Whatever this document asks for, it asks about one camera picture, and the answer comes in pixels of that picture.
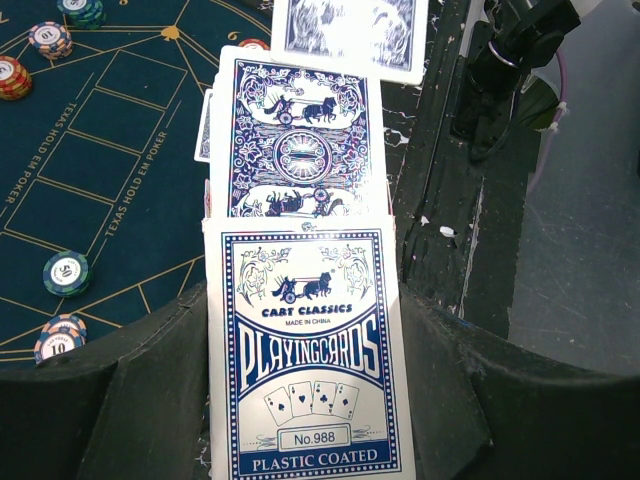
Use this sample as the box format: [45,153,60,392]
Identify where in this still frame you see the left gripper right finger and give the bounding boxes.
[400,287,639,479]

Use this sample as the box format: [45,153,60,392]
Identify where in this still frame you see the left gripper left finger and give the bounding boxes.
[1,283,208,479]

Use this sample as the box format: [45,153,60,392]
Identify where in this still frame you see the blue chip stack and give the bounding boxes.
[34,314,87,364]
[28,21,73,60]

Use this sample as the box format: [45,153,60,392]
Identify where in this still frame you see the green chip stack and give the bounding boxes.
[57,0,106,29]
[42,250,92,298]

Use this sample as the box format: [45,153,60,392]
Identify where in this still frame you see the playing card deck box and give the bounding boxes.
[202,215,416,479]

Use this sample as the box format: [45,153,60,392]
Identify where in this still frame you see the dealt cards seat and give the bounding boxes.
[193,0,430,164]

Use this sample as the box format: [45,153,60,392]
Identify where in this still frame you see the red chip stack top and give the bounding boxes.
[0,55,33,101]

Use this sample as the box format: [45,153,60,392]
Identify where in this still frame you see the red chip stack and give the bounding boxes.
[0,55,33,101]
[238,38,270,50]

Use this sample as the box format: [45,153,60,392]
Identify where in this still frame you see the blue chip stack top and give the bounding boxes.
[28,21,73,60]

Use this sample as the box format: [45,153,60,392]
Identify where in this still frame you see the green chip stack top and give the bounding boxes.
[57,0,106,29]

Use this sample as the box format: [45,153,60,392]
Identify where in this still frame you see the blue backed playing cards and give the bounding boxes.
[210,46,389,219]

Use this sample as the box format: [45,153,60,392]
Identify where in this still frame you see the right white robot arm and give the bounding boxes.
[452,0,580,163]

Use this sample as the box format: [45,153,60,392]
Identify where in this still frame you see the round blue poker mat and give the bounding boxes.
[1,0,271,371]

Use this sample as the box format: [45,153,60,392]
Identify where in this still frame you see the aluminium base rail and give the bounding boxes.
[394,1,639,375]

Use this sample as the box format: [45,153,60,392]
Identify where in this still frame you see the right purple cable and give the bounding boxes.
[524,49,571,196]

